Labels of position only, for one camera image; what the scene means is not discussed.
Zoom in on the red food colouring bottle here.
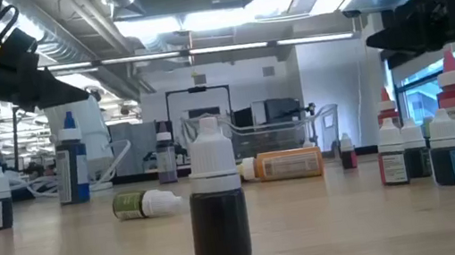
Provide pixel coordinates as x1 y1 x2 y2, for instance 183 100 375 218
373 84 402 129

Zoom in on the blue food colouring bottle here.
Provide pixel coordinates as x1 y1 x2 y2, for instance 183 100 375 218
46 109 95 207

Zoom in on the small maroon dropper bottle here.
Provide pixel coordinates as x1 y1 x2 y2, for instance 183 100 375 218
337 131 359 171

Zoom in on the purple food colouring bottle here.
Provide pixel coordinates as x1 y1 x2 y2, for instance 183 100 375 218
149 120 181 185

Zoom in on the small green-label dropper bottle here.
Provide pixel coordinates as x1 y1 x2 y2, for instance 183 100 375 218
109 183 185 225

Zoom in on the orange food colouring bottle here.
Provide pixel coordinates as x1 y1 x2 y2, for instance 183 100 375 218
235 143 326 189

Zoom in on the thin black pole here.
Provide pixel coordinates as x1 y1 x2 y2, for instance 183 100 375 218
6 106 30 172

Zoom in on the grey cabinet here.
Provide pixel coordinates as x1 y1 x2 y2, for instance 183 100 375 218
107 118 163 180

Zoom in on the clear plastic container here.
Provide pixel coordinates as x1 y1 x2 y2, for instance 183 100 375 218
178 92 345 174

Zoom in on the small dark green dropper bottle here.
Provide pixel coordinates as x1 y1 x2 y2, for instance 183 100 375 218
398 115 434 181

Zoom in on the small red dropper bottle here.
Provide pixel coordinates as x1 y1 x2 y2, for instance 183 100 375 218
372 115 412 188

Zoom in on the small blue-label dropper bottle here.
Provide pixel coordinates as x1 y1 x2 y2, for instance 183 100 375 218
423 106 455 190

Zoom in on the black monitor pair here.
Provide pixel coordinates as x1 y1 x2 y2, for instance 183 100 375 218
231 93 305 130

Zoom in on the long ceiling strip light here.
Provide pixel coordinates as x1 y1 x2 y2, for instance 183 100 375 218
37 21 355 86

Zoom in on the black rectangular stand frame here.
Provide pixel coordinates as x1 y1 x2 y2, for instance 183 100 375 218
163 81 234 123

